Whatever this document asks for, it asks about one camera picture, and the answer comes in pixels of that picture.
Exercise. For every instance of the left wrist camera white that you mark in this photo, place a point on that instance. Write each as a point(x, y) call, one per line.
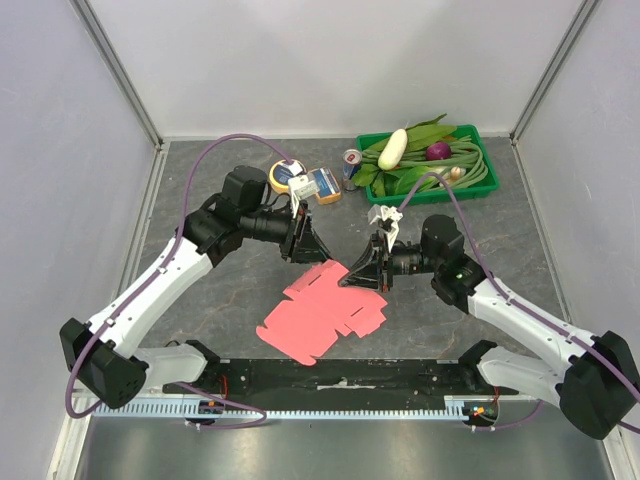
point(301, 185)

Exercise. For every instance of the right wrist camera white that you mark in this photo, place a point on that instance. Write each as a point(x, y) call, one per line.
point(385, 217)

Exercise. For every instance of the mushroom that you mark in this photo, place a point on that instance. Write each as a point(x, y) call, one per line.
point(453, 174)

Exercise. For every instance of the grey cable duct rail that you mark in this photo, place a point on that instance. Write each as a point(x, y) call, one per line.
point(191, 407)

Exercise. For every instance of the green plastic tray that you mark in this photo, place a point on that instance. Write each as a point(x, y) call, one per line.
point(482, 189)

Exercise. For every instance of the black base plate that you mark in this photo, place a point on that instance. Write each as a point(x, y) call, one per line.
point(342, 383)

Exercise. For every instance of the white cucumber vegetable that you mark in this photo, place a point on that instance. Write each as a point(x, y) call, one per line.
point(393, 151)

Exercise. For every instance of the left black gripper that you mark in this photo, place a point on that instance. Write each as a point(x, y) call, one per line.
point(310, 247)

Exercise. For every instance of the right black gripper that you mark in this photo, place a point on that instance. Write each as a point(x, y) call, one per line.
point(381, 263)

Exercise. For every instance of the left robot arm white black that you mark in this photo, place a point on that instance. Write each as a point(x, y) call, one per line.
point(104, 352)

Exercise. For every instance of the orange blue sponge block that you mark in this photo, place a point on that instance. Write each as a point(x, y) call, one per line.
point(328, 189)

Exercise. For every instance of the green long beans bundle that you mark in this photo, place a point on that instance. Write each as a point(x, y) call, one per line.
point(413, 165)

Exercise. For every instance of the pink cardboard box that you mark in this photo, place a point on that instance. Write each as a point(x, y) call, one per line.
point(316, 311)

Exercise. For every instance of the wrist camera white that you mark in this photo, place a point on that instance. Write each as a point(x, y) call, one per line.
point(301, 185)
point(385, 217)

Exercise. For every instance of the red blue drink can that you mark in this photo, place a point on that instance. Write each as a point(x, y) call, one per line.
point(352, 159)

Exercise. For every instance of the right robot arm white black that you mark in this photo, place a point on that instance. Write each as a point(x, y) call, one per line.
point(593, 379)

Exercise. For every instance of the yellow tape roll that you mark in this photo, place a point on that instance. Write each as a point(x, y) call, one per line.
point(282, 172)

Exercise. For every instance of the green leafy vegetable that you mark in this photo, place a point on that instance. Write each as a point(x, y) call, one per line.
point(420, 136)

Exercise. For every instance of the purple onion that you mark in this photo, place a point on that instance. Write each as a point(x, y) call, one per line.
point(438, 151)

